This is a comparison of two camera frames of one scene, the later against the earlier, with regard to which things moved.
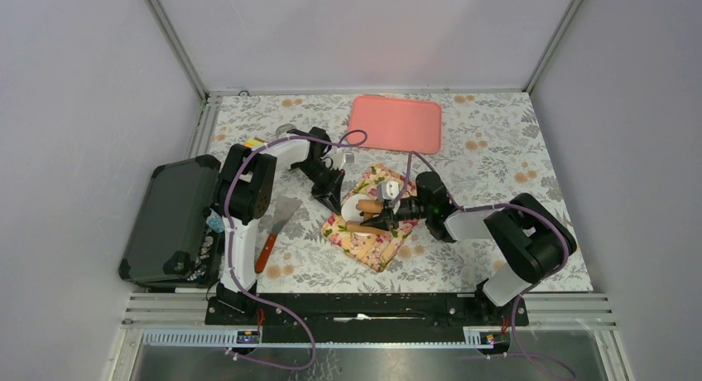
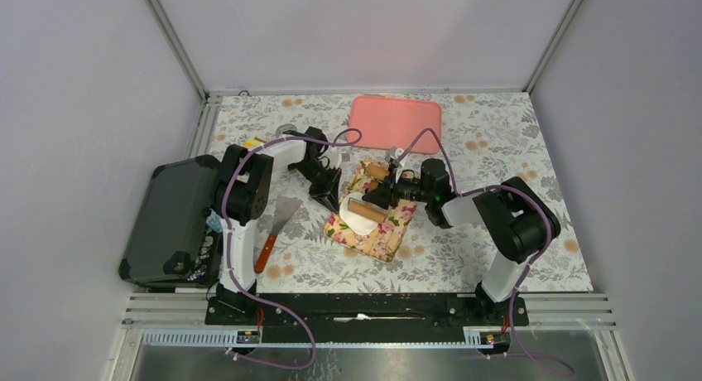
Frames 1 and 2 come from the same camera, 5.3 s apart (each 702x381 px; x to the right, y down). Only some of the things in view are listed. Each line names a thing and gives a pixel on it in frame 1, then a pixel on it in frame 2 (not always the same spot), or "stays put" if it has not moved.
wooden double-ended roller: x=367 y=207 → x=367 y=209
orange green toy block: x=255 y=142 stays put
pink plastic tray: x=398 y=124 stays put
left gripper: x=329 y=192 stays put
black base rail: x=366 y=317 stays put
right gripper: x=387 y=219 → x=388 y=193
